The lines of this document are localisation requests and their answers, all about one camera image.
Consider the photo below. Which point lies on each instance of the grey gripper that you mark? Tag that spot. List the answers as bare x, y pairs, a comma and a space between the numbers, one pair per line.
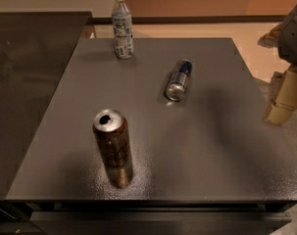
294, 38

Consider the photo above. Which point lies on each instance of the dark side table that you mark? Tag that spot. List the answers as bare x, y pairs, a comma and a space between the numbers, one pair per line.
35, 48

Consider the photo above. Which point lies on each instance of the brown opened soda can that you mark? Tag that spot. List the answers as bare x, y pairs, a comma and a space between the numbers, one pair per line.
111, 133

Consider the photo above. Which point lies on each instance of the blue silver redbull can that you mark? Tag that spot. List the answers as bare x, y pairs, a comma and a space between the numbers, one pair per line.
177, 85

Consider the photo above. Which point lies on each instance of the clear plastic water bottle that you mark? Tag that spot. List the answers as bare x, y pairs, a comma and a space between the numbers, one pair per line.
122, 27

